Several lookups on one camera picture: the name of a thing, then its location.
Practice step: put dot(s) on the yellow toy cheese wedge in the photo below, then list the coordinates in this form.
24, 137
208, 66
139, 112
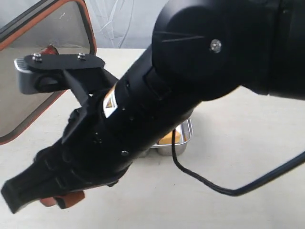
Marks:
167, 139

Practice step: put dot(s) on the stainless steel lunch box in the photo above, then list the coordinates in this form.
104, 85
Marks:
184, 131

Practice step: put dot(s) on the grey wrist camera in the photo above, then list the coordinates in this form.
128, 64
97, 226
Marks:
83, 74

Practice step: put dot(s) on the grey-blue backdrop cloth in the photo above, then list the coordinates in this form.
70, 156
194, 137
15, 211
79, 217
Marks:
126, 24

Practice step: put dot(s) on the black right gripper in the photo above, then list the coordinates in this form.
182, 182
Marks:
96, 149

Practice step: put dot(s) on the dark transparent box lid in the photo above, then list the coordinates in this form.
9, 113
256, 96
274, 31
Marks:
39, 39

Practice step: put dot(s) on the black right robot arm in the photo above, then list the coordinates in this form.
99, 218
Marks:
200, 50

